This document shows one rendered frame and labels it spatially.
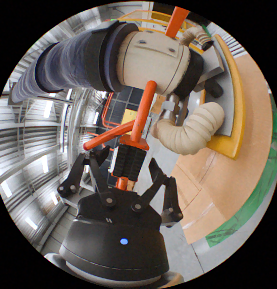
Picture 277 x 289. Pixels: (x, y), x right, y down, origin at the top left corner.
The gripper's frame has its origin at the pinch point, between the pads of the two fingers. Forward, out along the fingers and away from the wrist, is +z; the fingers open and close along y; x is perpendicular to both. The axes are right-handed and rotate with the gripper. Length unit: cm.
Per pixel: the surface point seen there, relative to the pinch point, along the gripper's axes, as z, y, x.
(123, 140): -3.8, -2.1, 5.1
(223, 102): -10.7, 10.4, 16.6
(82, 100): 437, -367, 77
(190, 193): 29, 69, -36
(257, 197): -33, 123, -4
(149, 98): -2.8, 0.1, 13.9
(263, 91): -18.2, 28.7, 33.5
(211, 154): 2.3, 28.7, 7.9
